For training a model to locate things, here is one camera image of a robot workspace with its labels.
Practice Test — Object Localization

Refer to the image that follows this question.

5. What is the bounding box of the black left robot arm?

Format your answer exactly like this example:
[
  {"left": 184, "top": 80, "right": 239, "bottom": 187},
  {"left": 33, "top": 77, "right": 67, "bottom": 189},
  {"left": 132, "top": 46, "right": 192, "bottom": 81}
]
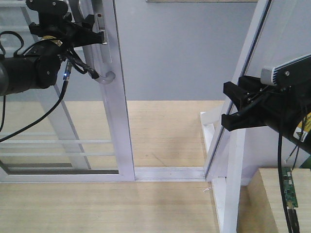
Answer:
[{"left": 0, "top": 0, "right": 104, "bottom": 96}]

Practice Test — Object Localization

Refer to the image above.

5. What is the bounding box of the white framed transparent sliding door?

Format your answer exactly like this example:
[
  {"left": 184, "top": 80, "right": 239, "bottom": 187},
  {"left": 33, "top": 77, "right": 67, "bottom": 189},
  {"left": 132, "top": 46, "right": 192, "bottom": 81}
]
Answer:
[{"left": 0, "top": 0, "right": 135, "bottom": 183}]

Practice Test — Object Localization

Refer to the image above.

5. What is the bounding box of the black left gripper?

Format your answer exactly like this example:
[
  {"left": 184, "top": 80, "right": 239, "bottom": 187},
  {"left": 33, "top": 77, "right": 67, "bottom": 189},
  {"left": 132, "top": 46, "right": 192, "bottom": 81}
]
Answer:
[{"left": 26, "top": 0, "right": 104, "bottom": 48}]

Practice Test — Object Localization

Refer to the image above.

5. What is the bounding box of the white wall panel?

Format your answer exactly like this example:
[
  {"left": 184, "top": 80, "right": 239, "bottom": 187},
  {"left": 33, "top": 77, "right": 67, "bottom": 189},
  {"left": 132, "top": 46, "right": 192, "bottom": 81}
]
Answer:
[{"left": 240, "top": 0, "right": 311, "bottom": 187}]

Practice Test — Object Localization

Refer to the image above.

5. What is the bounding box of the silver curved door handle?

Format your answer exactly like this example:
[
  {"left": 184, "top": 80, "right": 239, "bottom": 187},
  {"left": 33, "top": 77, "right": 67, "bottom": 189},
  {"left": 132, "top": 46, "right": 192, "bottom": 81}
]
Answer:
[{"left": 69, "top": 0, "right": 115, "bottom": 84}]

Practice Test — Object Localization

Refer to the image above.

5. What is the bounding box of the green circuit board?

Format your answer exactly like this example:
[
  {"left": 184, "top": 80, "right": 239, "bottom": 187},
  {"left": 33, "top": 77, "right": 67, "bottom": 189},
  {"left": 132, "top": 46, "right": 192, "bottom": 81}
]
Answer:
[{"left": 282, "top": 167, "right": 298, "bottom": 208}]

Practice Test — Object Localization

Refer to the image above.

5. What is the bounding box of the silver door floor rail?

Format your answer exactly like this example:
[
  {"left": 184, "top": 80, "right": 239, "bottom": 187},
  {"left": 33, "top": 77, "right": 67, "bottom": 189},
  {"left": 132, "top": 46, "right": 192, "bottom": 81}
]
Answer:
[{"left": 134, "top": 166, "right": 206, "bottom": 182}]

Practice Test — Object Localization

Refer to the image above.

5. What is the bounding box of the light wooden box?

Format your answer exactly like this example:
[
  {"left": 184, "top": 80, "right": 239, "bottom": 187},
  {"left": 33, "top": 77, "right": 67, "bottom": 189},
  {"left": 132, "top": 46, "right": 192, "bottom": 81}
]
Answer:
[{"left": 258, "top": 167, "right": 311, "bottom": 233}]

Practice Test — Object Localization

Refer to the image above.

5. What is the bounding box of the white door frame post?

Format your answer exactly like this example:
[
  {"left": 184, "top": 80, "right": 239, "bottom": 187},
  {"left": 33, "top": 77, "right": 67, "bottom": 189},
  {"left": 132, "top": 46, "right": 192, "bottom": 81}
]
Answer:
[{"left": 200, "top": 0, "right": 272, "bottom": 233}]

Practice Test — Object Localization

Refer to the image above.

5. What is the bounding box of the silver door lock plate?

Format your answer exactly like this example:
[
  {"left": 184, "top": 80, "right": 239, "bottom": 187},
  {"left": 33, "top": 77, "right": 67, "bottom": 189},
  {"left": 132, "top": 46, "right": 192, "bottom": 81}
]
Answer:
[{"left": 96, "top": 13, "right": 112, "bottom": 64}]

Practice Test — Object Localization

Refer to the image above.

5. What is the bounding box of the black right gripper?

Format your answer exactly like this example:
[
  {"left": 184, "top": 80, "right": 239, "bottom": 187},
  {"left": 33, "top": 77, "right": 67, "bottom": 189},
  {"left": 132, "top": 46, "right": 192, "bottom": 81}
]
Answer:
[{"left": 221, "top": 75, "right": 311, "bottom": 141}]

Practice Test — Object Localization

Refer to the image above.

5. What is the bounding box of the wooden base platform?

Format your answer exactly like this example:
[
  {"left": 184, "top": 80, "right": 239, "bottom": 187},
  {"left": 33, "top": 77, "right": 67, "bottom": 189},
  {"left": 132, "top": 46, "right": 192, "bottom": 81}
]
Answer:
[{"left": 0, "top": 100, "right": 277, "bottom": 233}]

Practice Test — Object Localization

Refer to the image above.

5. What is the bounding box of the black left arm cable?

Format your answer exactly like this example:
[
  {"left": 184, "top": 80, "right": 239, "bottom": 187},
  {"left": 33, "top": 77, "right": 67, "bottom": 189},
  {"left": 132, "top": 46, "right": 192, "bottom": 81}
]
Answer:
[{"left": 0, "top": 31, "right": 100, "bottom": 143}]

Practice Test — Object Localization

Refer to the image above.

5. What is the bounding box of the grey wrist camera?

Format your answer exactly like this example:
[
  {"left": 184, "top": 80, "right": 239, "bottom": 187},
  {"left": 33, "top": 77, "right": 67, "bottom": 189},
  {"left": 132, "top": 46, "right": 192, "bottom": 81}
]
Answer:
[{"left": 260, "top": 54, "right": 311, "bottom": 88}]

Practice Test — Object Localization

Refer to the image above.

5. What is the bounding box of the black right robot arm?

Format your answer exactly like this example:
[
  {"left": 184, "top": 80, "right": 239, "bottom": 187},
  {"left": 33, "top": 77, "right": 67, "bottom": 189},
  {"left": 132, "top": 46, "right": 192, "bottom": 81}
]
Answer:
[{"left": 221, "top": 76, "right": 311, "bottom": 153}]

